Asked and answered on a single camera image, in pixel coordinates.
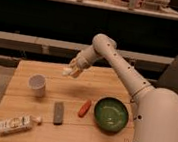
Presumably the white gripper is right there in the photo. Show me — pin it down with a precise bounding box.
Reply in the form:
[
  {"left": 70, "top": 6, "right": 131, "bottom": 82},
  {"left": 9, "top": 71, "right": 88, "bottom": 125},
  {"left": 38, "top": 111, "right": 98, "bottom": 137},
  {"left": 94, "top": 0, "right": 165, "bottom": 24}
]
[{"left": 69, "top": 50, "right": 93, "bottom": 78}]

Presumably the white sponge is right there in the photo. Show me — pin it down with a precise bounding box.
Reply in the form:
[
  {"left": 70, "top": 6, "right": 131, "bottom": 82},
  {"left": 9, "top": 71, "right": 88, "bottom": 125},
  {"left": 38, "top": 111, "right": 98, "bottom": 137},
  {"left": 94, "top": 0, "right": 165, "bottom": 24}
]
[{"left": 62, "top": 68, "right": 73, "bottom": 76}]

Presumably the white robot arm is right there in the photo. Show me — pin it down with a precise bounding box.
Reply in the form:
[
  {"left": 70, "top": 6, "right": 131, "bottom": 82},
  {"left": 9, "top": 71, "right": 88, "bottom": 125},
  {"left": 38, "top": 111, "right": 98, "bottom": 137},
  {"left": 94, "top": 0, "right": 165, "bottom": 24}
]
[{"left": 69, "top": 34, "right": 178, "bottom": 142}]

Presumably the orange carrot toy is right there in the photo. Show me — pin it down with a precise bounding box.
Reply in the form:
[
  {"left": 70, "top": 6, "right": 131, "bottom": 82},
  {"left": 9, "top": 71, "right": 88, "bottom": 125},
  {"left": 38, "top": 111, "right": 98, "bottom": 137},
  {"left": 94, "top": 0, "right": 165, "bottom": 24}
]
[{"left": 78, "top": 100, "right": 92, "bottom": 117}]

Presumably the grey rectangular block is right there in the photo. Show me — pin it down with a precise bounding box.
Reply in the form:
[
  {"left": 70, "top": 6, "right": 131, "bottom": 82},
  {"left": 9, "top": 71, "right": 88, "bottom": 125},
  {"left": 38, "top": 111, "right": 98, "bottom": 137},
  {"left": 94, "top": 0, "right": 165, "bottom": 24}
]
[{"left": 53, "top": 101, "right": 64, "bottom": 125}]

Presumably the wooden table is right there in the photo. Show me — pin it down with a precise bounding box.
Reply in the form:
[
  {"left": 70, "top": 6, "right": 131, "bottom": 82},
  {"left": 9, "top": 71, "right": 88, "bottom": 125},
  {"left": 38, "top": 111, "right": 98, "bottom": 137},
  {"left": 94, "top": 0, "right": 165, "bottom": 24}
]
[{"left": 0, "top": 60, "right": 134, "bottom": 142}]

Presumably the green bowl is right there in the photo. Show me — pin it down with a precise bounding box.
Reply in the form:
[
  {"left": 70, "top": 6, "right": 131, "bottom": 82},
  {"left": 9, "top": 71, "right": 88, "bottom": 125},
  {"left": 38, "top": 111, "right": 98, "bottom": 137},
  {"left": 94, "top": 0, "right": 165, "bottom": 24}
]
[{"left": 93, "top": 97, "right": 129, "bottom": 133}]

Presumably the white plastic bottle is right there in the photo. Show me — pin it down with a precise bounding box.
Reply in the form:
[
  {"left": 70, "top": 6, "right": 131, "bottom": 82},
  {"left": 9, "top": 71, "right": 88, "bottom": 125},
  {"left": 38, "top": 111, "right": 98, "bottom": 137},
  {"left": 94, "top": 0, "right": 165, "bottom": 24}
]
[{"left": 0, "top": 115, "right": 43, "bottom": 135}]

